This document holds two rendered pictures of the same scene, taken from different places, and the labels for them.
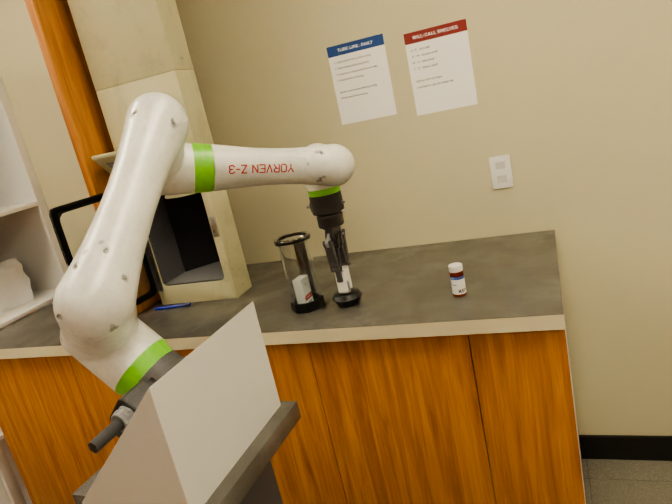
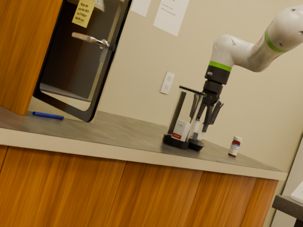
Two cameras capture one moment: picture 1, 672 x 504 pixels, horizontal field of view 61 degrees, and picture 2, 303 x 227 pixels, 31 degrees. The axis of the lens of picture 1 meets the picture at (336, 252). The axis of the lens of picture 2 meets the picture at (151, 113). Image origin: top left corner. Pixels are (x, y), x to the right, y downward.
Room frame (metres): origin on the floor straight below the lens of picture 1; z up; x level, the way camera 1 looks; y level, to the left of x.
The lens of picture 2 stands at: (1.19, 2.12, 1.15)
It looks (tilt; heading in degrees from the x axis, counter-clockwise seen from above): 3 degrees down; 286
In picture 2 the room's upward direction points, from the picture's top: 19 degrees clockwise
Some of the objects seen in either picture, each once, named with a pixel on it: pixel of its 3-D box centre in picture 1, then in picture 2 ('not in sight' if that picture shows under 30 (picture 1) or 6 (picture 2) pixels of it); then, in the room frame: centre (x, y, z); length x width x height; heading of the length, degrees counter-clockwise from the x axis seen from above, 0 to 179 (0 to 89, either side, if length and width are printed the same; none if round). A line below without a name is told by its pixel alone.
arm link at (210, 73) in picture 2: (325, 203); (216, 75); (1.58, 0.00, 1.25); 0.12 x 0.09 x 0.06; 67
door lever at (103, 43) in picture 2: not in sight; (88, 39); (1.79, 0.80, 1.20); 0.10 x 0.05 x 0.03; 151
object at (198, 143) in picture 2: (346, 292); (195, 140); (1.58, 0.00, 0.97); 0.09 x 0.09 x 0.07
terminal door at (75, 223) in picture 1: (107, 255); (80, 41); (1.84, 0.74, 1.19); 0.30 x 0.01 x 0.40; 151
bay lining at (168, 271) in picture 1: (198, 224); not in sight; (2.05, 0.47, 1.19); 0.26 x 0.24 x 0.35; 68
